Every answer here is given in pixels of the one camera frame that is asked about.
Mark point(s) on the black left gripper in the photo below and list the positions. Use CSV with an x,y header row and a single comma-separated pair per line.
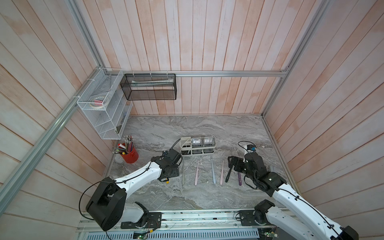
x,y
175,172

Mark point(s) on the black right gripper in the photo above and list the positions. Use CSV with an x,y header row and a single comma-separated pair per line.
x,y
240,161

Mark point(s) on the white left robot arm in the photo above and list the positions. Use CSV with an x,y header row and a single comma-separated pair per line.
x,y
107,205

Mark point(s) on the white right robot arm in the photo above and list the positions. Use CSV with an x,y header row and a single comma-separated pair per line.
x,y
309,223

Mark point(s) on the purple toothbrush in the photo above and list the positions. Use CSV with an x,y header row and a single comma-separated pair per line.
x,y
240,179

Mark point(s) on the black toothbrush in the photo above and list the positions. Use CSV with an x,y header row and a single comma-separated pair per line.
x,y
228,175

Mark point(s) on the cream toothbrush holder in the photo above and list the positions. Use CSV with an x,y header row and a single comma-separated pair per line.
x,y
198,146

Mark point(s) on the pink toothbrush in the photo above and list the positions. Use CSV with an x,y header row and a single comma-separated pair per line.
x,y
222,173
197,174

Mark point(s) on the pale blue toothbrush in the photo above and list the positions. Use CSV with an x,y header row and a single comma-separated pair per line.
x,y
213,170

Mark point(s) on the red pencil cup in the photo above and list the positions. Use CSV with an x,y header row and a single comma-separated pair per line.
x,y
131,157

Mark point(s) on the pens in red cup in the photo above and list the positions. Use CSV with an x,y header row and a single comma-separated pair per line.
x,y
125,147

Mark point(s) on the black mesh basket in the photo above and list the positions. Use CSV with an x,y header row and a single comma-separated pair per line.
x,y
149,87

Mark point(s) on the tape roll on shelf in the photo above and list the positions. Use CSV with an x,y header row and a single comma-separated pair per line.
x,y
99,102

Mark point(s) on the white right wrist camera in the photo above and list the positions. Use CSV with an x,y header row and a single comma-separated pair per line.
x,y
250,149

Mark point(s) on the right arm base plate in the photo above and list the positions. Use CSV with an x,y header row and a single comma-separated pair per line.
x,y
251,218

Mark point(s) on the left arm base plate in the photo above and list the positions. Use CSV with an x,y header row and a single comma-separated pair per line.
x,y
149,221

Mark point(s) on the white wire mesh shelf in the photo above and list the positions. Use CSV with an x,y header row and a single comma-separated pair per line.
x,y
110,122

